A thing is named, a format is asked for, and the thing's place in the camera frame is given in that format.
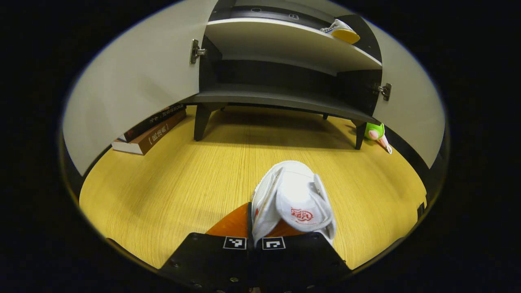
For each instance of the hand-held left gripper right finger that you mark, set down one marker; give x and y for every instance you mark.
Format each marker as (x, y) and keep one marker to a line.
(301, 264)

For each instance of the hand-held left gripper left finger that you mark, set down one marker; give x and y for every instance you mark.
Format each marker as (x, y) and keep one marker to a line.
(211, 264)

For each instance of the small white shoe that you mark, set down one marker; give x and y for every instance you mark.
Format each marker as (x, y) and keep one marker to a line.
(342, 32)
(297, 191)

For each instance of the white shoe cabinet door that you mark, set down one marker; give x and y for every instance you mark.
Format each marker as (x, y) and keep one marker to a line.
(411, 106)
(138, 77)

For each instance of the white and grey shoe cabinet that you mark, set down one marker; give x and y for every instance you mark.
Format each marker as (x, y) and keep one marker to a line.
(285, 44)

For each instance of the green and pink plush toy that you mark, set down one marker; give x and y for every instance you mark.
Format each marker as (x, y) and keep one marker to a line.
(373, 131)

